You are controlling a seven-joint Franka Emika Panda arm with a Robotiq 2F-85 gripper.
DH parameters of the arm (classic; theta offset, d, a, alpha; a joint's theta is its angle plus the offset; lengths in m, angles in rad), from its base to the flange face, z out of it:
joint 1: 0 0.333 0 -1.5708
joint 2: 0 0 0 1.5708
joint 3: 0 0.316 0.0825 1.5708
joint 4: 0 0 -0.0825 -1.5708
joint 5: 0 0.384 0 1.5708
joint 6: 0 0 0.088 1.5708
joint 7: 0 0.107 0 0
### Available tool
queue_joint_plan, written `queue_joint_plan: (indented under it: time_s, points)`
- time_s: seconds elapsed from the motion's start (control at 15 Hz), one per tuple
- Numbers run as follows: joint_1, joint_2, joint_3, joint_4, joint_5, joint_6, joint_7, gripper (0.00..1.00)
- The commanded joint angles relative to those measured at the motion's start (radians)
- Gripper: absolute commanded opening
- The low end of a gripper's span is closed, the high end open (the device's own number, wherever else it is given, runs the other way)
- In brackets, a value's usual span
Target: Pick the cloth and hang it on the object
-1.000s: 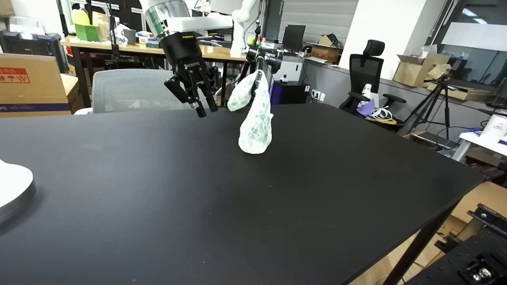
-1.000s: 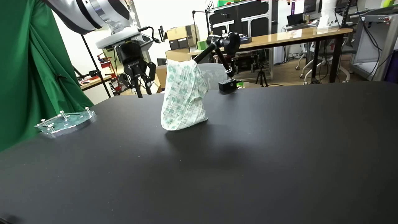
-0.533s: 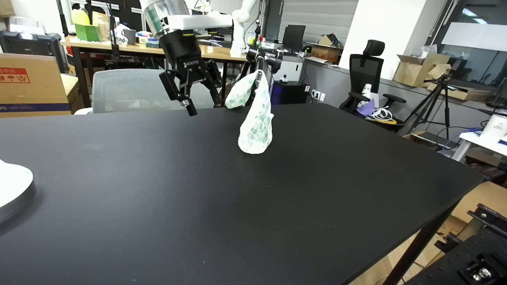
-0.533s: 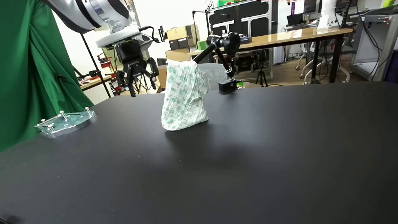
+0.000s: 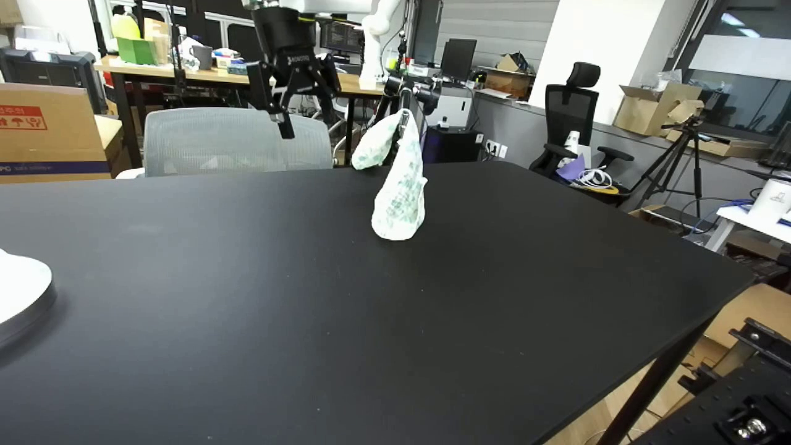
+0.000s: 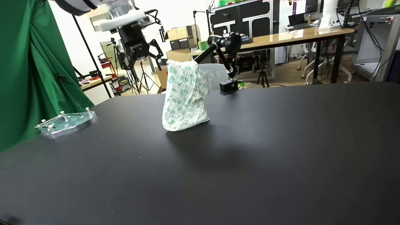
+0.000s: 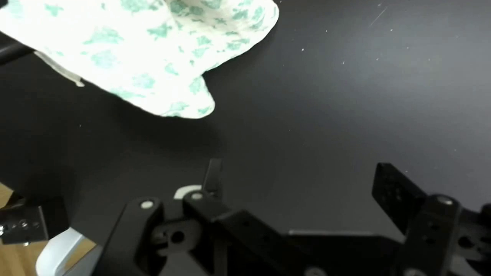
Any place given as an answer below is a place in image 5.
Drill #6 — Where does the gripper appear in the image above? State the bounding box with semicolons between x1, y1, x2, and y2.
247;6;343;140

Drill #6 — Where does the white green-print cloth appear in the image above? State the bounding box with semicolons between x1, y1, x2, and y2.
350;109;429;242

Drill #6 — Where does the monitor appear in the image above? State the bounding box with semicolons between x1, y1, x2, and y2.
439;38;478;83
321;21;366;56

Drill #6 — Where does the grey mesh office chair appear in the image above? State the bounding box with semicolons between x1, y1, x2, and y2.
116;107;335;180

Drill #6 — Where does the white robot machine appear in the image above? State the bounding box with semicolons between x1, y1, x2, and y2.
360;0;406;88

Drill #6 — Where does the wooden desk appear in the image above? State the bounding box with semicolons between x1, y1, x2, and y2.
95;54;387;169

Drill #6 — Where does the white cabinet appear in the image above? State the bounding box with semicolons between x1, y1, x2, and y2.
426;86;474;130

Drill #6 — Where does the green box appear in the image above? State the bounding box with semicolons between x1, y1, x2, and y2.
116;36;159;66

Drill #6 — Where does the black computer case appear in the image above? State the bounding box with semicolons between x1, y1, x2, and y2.
423;126;482;165

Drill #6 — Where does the cardboard box with clutter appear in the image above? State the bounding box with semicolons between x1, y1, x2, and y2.
484;53;536;100

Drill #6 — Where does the black equipment case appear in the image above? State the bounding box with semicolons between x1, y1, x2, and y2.
0;48;109;116

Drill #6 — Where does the large printed cardboard box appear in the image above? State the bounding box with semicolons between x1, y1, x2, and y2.
0;83;125;185

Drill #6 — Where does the black office chair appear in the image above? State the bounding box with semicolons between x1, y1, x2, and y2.
529;62;635;200

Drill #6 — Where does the purple paper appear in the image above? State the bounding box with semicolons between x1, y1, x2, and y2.
556;154;587;182

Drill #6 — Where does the open cardboard box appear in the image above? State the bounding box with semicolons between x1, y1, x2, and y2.
612;81;704;137

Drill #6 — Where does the flat cardboard box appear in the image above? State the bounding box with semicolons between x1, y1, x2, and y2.
666;129;771;159

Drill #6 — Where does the window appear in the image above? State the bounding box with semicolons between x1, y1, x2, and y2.
664;0;791;138

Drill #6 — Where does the white table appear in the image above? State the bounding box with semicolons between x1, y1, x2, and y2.
704;204;791;255

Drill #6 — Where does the white cylinder container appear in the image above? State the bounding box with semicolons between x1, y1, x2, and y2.
748;177;791;224

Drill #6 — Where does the black perforated metal plate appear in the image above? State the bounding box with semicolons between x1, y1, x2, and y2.
629;317;791;445

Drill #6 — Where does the camera on tripod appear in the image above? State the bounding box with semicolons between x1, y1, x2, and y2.
372;74;444;166
630;114;709;218

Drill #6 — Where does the coil of white cable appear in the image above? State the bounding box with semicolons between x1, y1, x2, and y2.
577;167;614;190

